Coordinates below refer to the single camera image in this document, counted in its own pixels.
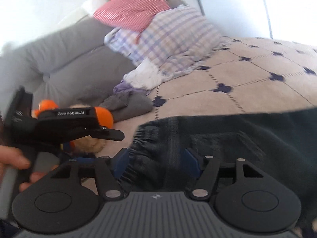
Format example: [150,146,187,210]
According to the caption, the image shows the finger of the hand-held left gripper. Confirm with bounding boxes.
[85,126,125,142]

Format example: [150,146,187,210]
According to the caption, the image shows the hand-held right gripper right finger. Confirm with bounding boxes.
[184,147,266,201]

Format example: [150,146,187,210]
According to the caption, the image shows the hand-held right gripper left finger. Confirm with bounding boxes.
[51,148,130,201]

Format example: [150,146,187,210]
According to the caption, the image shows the dark blue jeans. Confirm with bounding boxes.
[119,108,317,238]

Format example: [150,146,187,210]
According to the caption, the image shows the person's left hand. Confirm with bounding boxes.
[0,146,46,192]

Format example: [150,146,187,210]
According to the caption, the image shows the orange plush toy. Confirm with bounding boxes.
[32,100,114,154]

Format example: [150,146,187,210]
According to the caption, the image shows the grey garment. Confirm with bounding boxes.
[98,90,153,123]

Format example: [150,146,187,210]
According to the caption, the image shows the purple cloth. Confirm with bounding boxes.
[113,81,151,96]

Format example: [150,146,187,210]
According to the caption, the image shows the grey padded headboard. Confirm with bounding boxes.
[0,15,139,119]

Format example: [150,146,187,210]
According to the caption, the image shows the white crumpled cloth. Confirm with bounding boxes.
[122,58,164,91]

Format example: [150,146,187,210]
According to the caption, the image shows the plaid pillow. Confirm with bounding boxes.
[104,5,223,82]

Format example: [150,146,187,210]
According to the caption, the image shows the red striped pillow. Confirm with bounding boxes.
[94,0,170,29]

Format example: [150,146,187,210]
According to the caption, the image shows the wardrobe with sliding doors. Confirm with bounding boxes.
[191,0,317,40]

